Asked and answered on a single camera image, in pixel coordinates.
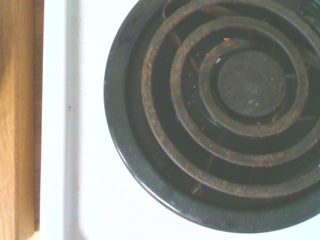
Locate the small black coil burner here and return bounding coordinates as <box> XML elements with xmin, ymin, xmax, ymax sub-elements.
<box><xmin>103</xmin><ymin>0</ymin><xmax>320</xmax><ymax>235</ymax></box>

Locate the thick wooden butcher board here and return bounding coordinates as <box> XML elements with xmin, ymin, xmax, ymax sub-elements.
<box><xmin>0</xmin><ymin>0</ymin><xmax>45</xmax><ymax>240</ymax></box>

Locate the white electric stove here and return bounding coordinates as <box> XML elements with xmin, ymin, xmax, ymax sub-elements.
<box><xmin>40</xmin><ymin>0</ymin><xmax>320</xmax><ymax>240</ymax></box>

